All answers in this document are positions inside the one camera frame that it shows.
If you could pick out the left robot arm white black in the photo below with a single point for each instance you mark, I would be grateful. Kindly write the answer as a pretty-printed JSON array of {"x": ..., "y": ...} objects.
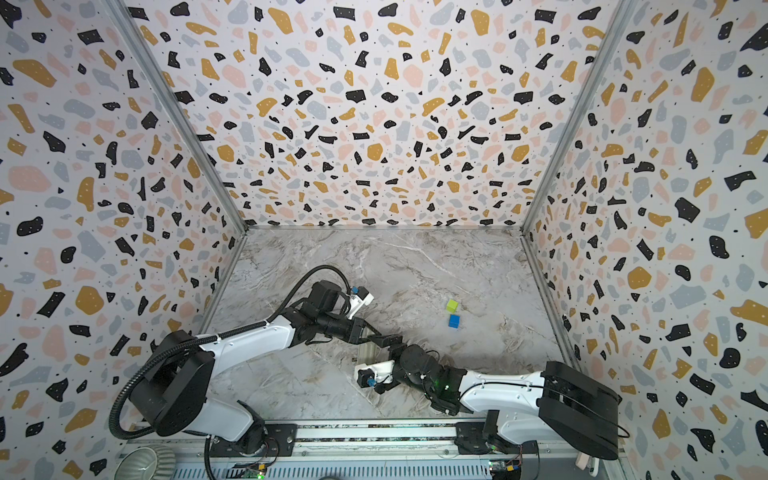
[{"x": 171, "y": 391}]

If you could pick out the metal ribbed lamp shade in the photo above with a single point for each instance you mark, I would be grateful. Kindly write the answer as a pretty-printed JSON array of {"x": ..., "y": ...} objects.
[{"x": 147, "y": 463}]

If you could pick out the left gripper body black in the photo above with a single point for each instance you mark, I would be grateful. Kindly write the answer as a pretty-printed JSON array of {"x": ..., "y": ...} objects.
[{"x": 341, "y": 327}]

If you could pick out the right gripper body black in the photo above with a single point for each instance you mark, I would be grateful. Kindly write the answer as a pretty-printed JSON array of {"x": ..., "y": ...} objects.
[{"x": 399, "y": 360}]

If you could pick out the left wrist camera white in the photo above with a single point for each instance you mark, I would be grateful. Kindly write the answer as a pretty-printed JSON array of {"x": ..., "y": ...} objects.
[{"x": 359, "y": 297}]

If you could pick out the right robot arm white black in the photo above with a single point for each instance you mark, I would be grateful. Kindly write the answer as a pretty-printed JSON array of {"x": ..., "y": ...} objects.
[{"x": 557, "y": 402}]

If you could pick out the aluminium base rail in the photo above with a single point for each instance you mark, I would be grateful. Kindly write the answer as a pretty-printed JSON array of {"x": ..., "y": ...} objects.
[{"x": 377, "y": 449}]

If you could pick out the green cube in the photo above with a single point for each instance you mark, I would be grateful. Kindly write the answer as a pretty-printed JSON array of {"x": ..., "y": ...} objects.
[{"x": 452, "y": 305}]

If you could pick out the white handle object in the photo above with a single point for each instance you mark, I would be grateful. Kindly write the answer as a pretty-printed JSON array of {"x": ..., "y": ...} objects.
[{"x": 588, "y": 463}]

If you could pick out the blue cube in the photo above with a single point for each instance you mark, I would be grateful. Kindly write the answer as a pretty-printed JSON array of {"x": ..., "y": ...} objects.
[{"x": 454, "y": 321}]

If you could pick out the white remote control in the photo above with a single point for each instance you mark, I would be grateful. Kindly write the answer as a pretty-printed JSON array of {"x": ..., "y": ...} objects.
[{"x": 368, "y": 353}]

